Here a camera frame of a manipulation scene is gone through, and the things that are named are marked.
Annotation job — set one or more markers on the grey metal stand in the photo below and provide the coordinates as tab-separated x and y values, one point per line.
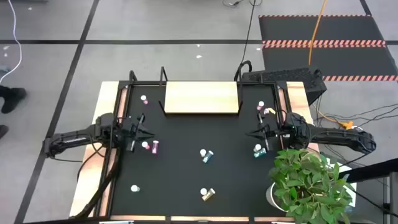
392	199

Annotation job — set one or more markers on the black hazard-striped floor mat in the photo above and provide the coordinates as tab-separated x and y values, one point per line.
342	29

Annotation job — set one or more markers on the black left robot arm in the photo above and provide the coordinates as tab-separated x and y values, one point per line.
74	140

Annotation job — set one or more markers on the white panel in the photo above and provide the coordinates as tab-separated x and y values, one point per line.
345	167

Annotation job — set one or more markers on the person's shoe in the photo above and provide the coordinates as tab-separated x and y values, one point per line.
14	96

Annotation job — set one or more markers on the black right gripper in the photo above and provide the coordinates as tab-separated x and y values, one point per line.
273	133

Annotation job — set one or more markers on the wooden shelf black frame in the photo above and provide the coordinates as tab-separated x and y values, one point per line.
200	98

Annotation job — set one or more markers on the black desk panel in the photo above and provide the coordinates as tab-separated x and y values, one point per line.
373	169

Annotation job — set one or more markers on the large leafy green plant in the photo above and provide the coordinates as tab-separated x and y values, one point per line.
304	183

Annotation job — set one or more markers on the black perforated box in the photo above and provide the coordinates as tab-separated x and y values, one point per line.
289	76

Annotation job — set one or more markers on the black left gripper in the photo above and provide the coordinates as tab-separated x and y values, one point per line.
130	133

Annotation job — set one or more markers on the black table mat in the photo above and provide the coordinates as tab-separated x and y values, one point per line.
186	174

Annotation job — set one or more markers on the white plant pot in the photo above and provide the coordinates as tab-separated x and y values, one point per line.
271	196

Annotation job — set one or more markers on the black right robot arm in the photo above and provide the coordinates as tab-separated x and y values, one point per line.
342	137

